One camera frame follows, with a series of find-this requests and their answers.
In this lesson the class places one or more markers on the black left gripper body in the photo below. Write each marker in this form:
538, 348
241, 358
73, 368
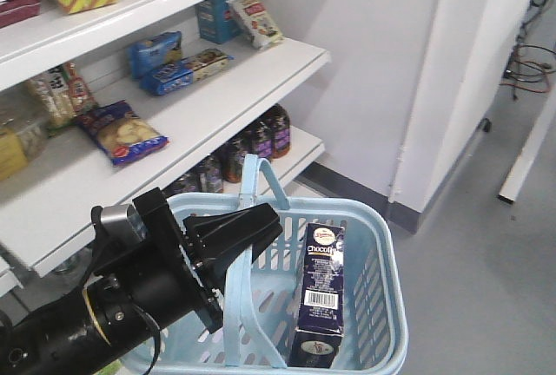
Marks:
149, 283

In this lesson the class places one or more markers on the white snack bag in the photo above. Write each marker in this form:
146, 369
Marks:
256, 23

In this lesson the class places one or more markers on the blue sandwich cookie pack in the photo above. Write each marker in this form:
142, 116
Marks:
167, 78

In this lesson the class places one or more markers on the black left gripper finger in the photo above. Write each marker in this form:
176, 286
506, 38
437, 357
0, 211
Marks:
228, 235
218, 257

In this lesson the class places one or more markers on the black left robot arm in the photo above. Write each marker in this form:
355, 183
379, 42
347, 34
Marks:
65, 337

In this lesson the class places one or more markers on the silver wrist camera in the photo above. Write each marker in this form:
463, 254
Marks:
124, 223

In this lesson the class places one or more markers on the dark blue cookie box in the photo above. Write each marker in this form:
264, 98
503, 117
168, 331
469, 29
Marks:
318, 318

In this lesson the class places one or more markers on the blue biscuit bag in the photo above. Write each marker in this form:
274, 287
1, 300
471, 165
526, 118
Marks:
120, 133

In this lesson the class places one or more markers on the light blue shopping basket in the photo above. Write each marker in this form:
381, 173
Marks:
260, 313

